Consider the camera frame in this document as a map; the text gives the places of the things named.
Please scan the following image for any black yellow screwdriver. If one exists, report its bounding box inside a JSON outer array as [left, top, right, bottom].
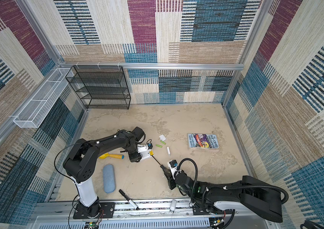
[[152, 156, 171, 180]]

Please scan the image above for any white air conditioner remote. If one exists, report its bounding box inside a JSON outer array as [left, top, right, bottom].
[[140, 150, 154, 161]]

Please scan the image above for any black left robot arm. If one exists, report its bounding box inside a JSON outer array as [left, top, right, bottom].
[[63, 127, 145, 219]]

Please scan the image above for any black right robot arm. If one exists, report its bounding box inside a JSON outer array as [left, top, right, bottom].
[[166, 171, 288, 223]]

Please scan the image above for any yellow scraper with blue tip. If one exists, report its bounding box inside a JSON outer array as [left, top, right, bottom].
[[99, 153, 124, 159]]

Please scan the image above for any blue grey glasses case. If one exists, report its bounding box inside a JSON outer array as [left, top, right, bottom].
[[103, 164, 116, 194]]

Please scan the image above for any black marker pen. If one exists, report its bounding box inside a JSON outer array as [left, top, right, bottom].
[[119, 189, 139, 210]]

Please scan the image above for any colourful magazine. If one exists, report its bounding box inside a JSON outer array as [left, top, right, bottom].
[[187, 133, 219, 150]]

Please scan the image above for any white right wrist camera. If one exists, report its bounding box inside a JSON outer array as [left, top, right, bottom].
[[168, 159, 178, 177]]

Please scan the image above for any white cylinder on rail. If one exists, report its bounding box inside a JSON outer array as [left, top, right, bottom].
[[170, 199, 177, 214]]

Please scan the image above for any aluminium front rail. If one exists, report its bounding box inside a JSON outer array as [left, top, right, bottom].
[[33, 196, 271, 221]]

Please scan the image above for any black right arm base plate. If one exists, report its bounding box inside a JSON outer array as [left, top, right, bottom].
[[192, 196, 235, 215]]

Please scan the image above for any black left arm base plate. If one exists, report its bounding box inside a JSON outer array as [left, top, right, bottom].
[[72, 202, 115, 219]]

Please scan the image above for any black wire mesh shelf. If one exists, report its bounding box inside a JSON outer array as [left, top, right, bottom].
[[65, 65, 131, 109]]

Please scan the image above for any white wire mesh basket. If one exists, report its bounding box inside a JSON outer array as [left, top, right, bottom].
[[13, 68, 70, 128]]

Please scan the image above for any black corrugated cable conduit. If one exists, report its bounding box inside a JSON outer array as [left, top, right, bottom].
[[177, 158, 289, 229]]

